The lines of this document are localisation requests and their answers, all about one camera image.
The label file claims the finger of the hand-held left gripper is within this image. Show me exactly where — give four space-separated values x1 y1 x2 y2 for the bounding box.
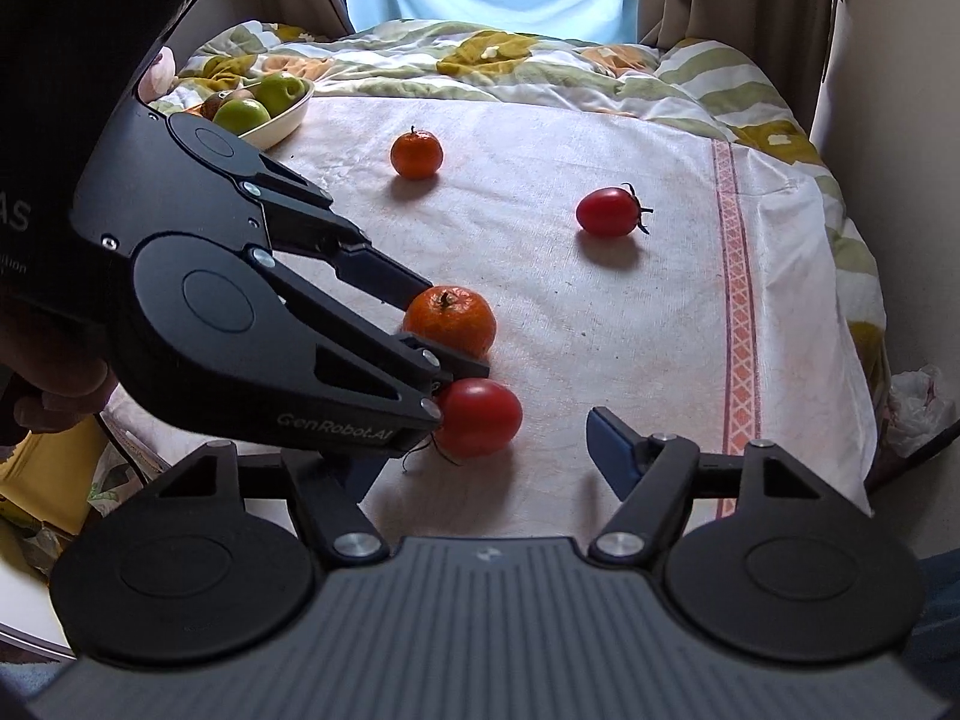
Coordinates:
251 246 491 460
244 154 434 314

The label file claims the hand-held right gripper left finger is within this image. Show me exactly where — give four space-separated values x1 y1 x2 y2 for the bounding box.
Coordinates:
94 441 389 565

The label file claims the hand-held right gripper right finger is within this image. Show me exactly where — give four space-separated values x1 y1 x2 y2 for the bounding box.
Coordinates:
587 406 876 565

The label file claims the small mandarin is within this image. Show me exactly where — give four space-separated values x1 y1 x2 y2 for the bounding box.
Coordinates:
401 285 498 361
390 127 445 181

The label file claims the red cherry tomato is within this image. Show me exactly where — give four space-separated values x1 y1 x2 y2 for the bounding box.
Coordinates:
403 377 524 475
575 184 655 239

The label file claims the green apple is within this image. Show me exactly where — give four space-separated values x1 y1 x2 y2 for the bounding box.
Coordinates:
212 97 272 137
251 73 310 115

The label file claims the cream bowl with brown rim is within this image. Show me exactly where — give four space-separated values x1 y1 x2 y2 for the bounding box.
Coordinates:
187 76 316 152

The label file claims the person's left hand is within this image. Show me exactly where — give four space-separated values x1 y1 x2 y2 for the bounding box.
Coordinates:
0 291 119 434

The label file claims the pink plush toy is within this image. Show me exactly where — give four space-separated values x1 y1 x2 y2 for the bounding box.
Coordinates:
145 45 179 98

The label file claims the white cloth with pink pattern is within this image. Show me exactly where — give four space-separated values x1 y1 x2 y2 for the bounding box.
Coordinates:
101 94 876 535

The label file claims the green striped flowered quilt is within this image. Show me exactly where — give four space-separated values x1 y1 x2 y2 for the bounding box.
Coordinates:
146 19 895 410

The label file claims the yellow bag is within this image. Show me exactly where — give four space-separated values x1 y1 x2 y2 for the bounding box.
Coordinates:
0 412 112 535

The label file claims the white plastic bag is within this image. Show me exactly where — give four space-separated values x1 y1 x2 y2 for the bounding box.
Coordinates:
889 364 960 460

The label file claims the person's dark blue clothing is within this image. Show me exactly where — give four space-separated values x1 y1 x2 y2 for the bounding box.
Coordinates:
916 553 960 620

